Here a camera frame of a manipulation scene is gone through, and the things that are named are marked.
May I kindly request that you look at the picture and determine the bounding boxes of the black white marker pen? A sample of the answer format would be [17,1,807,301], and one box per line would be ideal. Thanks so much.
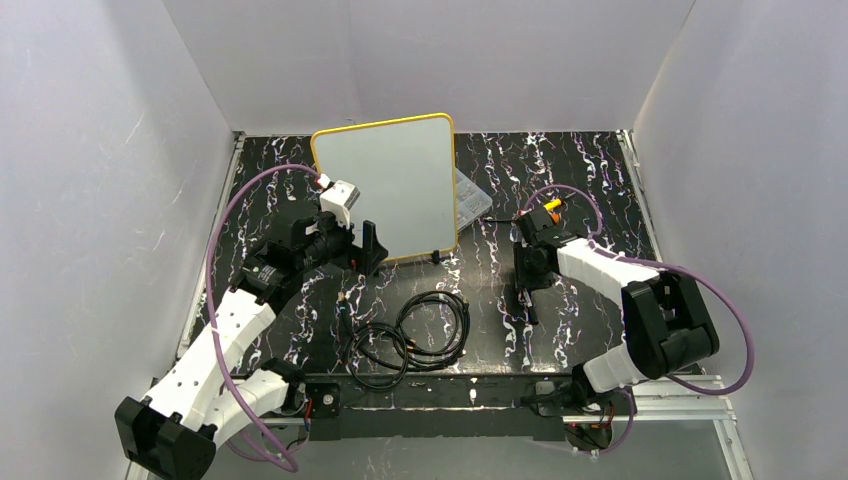
[518,288,539,325]

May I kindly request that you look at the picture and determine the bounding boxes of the yellow framed whiteboard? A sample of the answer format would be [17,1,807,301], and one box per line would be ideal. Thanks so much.
[310,112,458,261]

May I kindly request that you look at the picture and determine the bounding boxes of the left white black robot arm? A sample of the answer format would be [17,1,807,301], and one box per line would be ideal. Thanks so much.
[114,201,388,479]

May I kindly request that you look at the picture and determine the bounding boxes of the clear plastic screw box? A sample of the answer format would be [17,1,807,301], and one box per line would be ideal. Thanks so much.
[455,168,493,232]

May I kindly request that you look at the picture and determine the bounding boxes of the orange handled screwdriver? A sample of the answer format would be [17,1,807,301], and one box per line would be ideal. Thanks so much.
[483,213,561,224]

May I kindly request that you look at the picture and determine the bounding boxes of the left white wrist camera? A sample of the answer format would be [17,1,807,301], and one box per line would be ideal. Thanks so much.
[317,174,360,229]

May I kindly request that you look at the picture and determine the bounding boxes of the yellow handled screwdriver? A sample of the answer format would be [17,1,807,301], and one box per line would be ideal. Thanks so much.
[544,191,576,213]

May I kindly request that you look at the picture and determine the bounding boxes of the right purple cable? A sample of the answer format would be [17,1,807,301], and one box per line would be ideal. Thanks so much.
[526,183,757,397]

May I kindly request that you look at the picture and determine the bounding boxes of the coiled black cable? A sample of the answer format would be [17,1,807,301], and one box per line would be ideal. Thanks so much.
[336,290,472,391]

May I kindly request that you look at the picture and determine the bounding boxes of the aluminium front rail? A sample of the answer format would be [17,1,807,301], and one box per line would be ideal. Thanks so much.
[125,374,753,480]

